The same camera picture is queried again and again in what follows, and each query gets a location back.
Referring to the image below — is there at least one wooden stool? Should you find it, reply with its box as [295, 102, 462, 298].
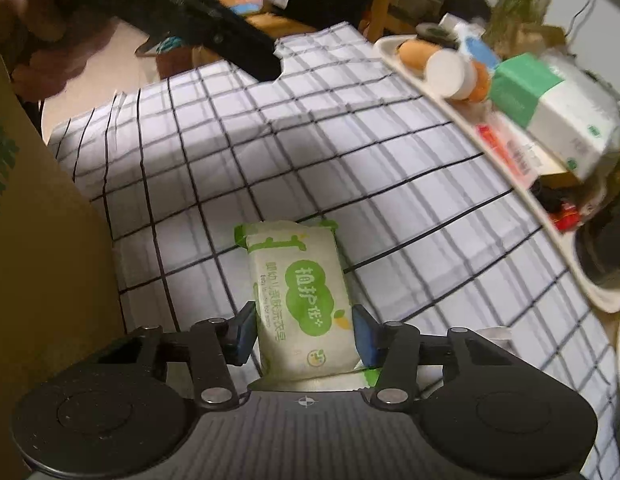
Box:
[245, 10, 315, 41]

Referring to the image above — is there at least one black round object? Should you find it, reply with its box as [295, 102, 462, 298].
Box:
[440, 0, 493, 23]

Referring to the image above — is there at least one person's left hand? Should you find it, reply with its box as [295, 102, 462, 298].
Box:
[10, 0, 115, 101]

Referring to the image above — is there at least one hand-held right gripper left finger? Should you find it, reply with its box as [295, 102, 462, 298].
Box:
[110, 301, 258, 408]

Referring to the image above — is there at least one green white soap packet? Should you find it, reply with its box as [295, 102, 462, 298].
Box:
[234, 219, 383, 391]

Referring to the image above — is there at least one red white flat box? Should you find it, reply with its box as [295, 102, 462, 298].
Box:
[475, 122, 546, 191]

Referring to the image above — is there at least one black white checkered tablecloth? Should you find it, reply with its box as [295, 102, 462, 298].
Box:
[47, 22, 620, 480]

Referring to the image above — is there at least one white plastic wrapped pack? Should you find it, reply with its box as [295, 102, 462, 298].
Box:
[540, 47, 620, 106]

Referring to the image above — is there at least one green white tissue pack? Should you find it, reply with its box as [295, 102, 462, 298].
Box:
[490, 52, 620, 183]

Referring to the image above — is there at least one white plastic tray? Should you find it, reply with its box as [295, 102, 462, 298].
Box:
[372, 34, 620, 313]

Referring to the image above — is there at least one white cap bottle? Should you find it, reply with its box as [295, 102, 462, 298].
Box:
[424, 49, 491, 103]

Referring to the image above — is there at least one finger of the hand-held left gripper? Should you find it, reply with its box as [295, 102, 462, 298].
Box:
[134, 0, 283, 82]

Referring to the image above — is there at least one brown cardboard box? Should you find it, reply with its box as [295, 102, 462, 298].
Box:
[0, 52, 128, 480]

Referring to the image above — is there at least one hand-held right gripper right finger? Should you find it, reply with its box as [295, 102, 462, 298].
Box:
[351, 304, 496, 408]

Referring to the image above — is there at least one small red object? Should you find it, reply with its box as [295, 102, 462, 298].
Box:
[547, 202, 586, 233]

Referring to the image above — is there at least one white spray bottle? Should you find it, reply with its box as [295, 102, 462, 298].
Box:
[437, 12, 501, 68]

